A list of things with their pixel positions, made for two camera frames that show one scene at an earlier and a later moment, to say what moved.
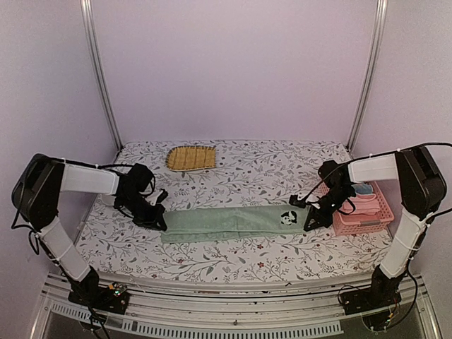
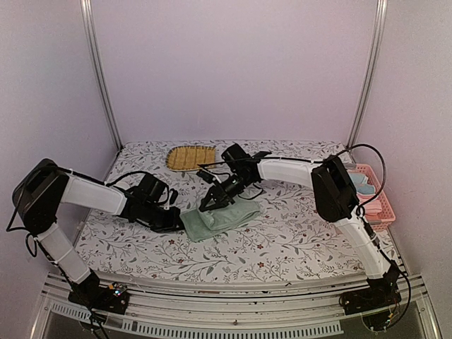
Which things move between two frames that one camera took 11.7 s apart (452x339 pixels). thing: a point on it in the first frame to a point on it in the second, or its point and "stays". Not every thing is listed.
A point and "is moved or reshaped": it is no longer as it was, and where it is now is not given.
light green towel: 198,223 is moved or reshaped
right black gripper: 322,219 to 219,198
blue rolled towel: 362,188 stays
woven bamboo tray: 191,157 stays
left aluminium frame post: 87,22 stays
